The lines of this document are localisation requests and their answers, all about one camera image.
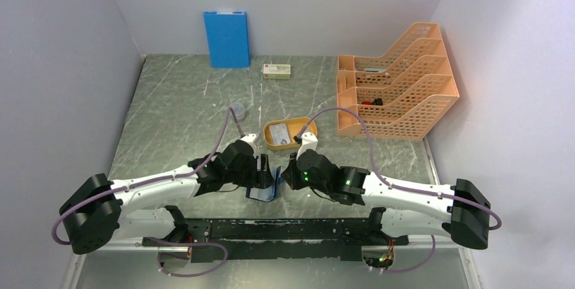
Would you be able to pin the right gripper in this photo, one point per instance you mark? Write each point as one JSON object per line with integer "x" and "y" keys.
{"x": 290, "y": 174}

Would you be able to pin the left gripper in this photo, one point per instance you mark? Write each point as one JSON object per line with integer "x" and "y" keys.
{"x": 261, "y": 178}

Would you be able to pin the blue card holder wallet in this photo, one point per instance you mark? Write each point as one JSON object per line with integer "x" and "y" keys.
{"x": 270, "y": 193}

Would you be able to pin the white VIP credit card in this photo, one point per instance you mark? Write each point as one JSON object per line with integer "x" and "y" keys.
{"x": 280, "y": 134}

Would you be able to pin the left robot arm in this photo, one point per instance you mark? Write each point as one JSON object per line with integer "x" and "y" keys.
{"x": 101, "y": 209}

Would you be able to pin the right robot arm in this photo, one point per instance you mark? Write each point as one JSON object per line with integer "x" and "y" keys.
{"x": 459, "y": 212}

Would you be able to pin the orange oval tray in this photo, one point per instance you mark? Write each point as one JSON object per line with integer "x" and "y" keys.
{"x": 294, "y": 125}

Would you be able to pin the small clear plastic cup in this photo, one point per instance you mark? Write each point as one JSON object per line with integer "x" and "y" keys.
{"x": 239, "y": 111}

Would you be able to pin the small red white box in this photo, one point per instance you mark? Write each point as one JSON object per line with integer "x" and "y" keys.
{"x": 276, "y": 71}

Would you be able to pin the red black item in rack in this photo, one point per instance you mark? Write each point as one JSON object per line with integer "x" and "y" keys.
{"x": 374, "y": 102}

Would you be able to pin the orange mesh file rack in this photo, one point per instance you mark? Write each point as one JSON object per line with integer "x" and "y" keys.
{"x": 414, "y": 78}

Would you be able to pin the blue folder box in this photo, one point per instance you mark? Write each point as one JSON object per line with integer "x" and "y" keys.
{"x": 227, "y": 39}

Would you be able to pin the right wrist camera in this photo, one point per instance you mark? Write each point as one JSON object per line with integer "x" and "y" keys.
{"x": 307, "y": 141}

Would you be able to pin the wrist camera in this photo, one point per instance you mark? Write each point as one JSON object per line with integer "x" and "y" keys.
{"x": 252, "y": 139}
{"x": 307, "y": 141}

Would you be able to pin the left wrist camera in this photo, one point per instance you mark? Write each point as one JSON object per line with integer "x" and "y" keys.
{"x": 252, "y": 139}

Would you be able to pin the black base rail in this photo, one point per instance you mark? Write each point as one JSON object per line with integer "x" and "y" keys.
{"x": 259, "y": 239}

